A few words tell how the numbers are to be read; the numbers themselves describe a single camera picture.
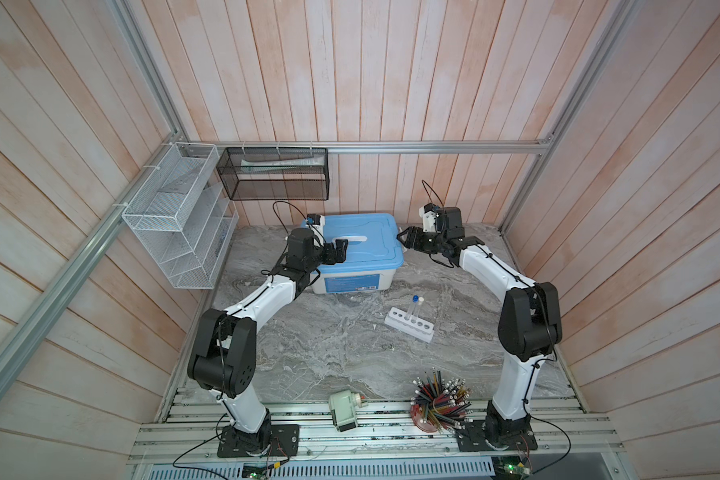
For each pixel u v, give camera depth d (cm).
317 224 78
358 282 97
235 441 68
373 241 94
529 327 52
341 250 82
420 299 82
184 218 67
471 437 73
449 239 74
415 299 82
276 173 104
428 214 86
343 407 75
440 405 68
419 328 90
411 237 84
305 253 71
